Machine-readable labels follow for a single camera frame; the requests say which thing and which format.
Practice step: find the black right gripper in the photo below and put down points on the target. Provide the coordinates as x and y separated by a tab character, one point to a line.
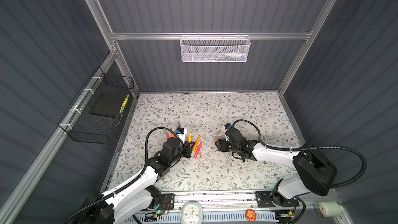
221	144

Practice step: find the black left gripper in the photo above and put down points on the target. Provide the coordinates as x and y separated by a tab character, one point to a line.
188	149

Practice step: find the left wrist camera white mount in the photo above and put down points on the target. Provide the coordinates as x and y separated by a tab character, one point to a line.
181	134

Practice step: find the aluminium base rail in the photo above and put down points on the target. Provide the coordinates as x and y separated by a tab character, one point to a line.
229	206

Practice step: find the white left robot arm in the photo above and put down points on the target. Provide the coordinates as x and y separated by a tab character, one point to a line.
139	192

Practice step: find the aluminium enclosure frame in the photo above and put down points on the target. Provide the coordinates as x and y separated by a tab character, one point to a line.
15	202

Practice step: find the white wire basket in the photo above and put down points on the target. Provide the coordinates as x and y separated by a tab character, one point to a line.
214	48

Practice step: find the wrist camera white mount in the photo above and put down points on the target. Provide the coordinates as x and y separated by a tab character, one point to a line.
181	134
228	126

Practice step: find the white tape roll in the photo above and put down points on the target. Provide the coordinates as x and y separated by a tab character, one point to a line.
329	209

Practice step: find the yellow highlighter in basket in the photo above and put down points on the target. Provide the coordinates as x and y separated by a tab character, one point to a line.
124	103

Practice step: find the red round sticker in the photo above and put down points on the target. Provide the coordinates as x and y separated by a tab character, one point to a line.
250	215

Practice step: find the black pad in basket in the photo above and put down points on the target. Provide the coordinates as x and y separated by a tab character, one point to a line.
107	105

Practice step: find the white analog clock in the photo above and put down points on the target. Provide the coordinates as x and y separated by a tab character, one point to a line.
191	213

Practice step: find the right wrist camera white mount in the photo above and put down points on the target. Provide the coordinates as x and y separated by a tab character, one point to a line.
228	126

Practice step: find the black wire basket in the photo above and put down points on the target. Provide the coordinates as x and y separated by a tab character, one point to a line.
81	126

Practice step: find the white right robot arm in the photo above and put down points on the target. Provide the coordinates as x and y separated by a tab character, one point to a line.
314	172

